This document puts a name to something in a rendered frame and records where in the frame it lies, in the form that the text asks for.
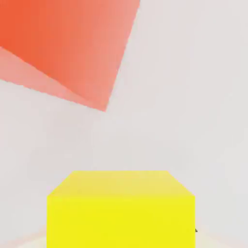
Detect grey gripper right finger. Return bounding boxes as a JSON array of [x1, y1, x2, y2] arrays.
[[195, 228, 220, 248]]

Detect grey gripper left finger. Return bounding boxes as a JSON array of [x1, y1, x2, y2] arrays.
[[17, 233, 47, 248]]

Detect small yellow cube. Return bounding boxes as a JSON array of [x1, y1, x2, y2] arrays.
[[46, 170, 196, 248]]

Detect large orange box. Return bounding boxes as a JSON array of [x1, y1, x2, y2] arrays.
[[0, 0, 141, 113]]

